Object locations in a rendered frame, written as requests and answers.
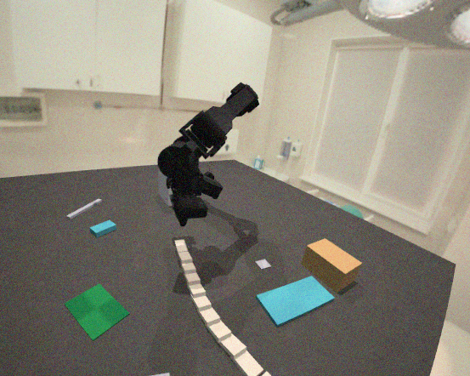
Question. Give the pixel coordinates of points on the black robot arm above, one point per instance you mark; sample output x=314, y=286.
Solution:
x=209, y=129

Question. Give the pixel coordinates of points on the light blue flat slab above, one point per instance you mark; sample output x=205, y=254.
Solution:
x=294, y=300

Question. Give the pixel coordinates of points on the white thin bar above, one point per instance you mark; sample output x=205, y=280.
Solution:
x=81, y=210

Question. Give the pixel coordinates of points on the teal rectangular block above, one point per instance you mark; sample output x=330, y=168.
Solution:
x=104, y=228

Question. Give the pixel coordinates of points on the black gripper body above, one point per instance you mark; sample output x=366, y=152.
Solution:
x=188, y=205

